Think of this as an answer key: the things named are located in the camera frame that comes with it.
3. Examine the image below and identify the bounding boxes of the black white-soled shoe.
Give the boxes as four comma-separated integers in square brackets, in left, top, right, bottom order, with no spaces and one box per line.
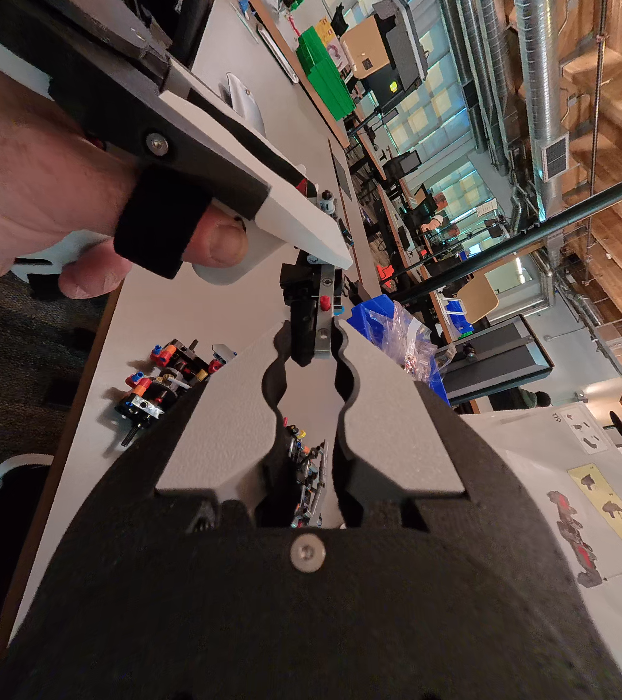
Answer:
[0,453,55,494]

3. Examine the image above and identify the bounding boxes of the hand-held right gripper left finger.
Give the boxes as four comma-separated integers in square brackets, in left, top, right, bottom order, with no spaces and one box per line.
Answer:
[155,322,290,512]

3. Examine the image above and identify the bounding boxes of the silver ventilation duct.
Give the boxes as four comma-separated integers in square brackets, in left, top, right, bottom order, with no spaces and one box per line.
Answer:
[513,0,573,211]

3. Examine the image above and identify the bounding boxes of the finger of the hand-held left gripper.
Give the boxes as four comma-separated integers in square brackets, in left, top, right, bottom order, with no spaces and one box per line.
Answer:
[159,92,355,271]
[166,56,318,199]

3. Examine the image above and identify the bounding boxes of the plywood chair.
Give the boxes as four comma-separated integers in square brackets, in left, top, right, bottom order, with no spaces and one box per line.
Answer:
[455,272,501,324]

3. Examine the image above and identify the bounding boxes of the black lego chassis assembly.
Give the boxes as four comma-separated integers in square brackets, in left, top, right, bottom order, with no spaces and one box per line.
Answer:
[114,338,329,530]

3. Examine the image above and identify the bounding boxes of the stack of green bins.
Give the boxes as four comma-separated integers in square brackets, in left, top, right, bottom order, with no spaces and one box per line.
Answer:
[295,26,356,121]

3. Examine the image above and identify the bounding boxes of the dark grey equipment case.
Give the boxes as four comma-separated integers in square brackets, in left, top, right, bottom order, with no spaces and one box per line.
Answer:
[371,0,430,108]

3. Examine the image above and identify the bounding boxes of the black overhead pole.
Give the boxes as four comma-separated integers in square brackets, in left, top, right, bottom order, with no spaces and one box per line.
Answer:
[392,163,622,308]

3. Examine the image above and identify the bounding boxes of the person's left hand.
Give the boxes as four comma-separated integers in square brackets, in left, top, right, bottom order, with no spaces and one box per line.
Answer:
[0,46,250,302]

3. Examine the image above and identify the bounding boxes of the clear plastic parts bags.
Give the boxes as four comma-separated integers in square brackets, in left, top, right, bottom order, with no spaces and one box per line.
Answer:
[392,300,444,379]

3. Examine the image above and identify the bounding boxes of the lego instruction booklet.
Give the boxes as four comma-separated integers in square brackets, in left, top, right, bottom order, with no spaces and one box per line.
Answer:
[460,402,622,685]

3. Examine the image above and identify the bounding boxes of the white wall vent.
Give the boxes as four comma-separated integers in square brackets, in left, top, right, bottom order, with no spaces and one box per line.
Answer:
[540,133,572,182]

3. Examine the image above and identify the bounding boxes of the blue storage bin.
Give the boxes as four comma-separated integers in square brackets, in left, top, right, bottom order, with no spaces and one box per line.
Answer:
[350,294,452,407]

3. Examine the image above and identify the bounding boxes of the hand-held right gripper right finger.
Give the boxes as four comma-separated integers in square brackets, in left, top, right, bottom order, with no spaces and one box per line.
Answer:
[332,317,466,512]

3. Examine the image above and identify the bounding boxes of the cardboard box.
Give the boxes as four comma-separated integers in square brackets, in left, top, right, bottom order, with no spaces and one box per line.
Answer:
[339,15,394,81]

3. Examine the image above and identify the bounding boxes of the grey lego bumper assembly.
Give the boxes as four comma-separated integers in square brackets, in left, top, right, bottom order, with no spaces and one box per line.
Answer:
[279,188,354,368]

